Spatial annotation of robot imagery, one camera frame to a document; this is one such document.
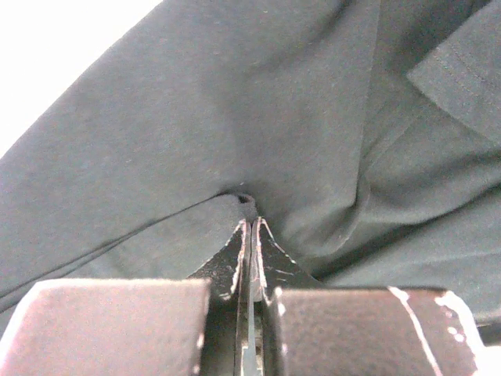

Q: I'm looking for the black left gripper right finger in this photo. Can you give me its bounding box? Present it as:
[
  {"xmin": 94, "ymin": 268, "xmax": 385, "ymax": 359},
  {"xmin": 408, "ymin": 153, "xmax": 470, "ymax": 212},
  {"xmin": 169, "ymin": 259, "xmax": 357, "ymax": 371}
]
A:
[{"xmin": 252, "ymin": 219, "xmax": 481, "ymax": 375}]

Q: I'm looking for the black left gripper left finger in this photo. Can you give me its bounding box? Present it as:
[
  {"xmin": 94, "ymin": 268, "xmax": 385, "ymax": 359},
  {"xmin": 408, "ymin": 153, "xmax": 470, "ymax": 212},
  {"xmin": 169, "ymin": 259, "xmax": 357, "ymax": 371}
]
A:
[{"xmin": 1, "ymin": 221, "xmax": 251, "ymax": 375}]

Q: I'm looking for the black t-shirt blue logo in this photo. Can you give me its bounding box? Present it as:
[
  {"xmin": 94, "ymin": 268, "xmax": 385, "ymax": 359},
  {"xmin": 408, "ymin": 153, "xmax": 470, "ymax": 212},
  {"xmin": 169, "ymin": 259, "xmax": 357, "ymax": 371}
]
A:
[{"xmin": 1, "ymin": 1, "xmax": 500, "ymax": 325}]

